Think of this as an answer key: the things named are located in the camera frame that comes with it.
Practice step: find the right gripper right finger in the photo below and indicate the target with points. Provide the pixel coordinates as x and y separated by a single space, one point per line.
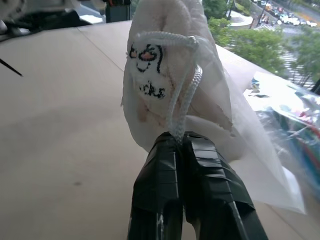
215 195

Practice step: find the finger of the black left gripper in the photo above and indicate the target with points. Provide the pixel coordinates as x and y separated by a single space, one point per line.
11 67

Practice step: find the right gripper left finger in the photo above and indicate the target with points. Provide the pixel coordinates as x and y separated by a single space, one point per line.
156 190

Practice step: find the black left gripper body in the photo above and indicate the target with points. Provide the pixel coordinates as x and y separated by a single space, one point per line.
50 21

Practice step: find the clear plastic bag colourful contents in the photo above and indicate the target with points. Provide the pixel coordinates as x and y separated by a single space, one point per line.
292 117

